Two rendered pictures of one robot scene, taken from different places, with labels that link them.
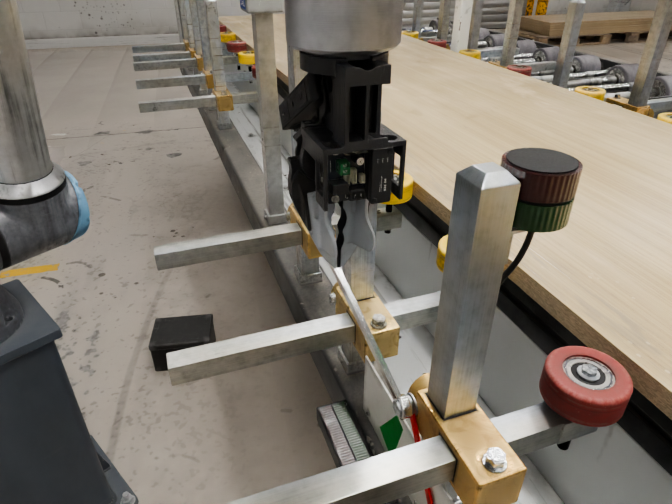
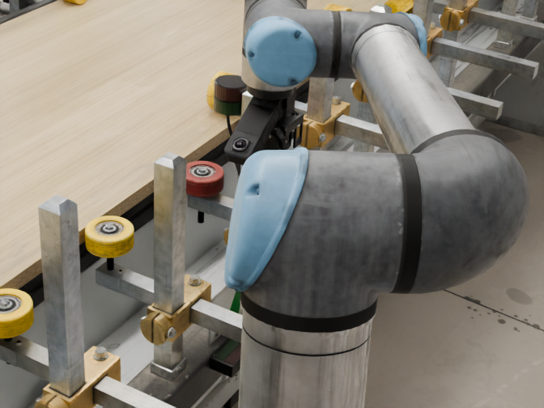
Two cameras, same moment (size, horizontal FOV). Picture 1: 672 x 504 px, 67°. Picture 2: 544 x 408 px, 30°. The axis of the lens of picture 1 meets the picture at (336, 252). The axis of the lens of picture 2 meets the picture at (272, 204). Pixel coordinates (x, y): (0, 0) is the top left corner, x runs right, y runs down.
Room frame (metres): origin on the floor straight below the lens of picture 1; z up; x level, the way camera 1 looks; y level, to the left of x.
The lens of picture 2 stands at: (1.37, 1.03, 1.83)
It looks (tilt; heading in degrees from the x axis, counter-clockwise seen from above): 31 degrees down; 227
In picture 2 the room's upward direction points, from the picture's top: 4 degrees clockwise
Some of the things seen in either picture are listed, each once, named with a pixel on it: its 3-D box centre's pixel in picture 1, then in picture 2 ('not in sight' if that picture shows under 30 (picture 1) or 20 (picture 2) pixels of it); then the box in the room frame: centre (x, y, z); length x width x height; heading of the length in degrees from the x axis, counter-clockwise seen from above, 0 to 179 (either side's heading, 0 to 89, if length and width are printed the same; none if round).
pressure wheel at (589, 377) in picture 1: (575, 409); (201, 195); (0.37, -0.25, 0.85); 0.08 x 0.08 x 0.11
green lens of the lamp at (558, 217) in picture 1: (532, 202); (231, 101); (0.38, -0.16, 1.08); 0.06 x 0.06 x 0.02
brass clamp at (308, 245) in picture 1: (310, 226); (78, 389); (0.81, 0.05, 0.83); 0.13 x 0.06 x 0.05; 20
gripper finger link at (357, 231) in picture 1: (359, 232); not in sight; (0.43, -0.02, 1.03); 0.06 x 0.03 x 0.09; 20
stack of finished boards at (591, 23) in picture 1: (603, 22); not in sight; (8.15, -3.92, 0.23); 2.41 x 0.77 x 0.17; 107
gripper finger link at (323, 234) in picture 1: (328, 237); not in sight; (0.42, 0.01, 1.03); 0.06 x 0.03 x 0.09; 20
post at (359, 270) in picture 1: (357, 274); (168, 288); (0.60, -0.03, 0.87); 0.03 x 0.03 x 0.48; 20
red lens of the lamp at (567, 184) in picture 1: (538, 174); (231, 87); (0.38, -0.16, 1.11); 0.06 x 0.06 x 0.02
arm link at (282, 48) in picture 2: not in sight; (286, 40); (0.49, 0.09, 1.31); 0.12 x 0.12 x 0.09; 52
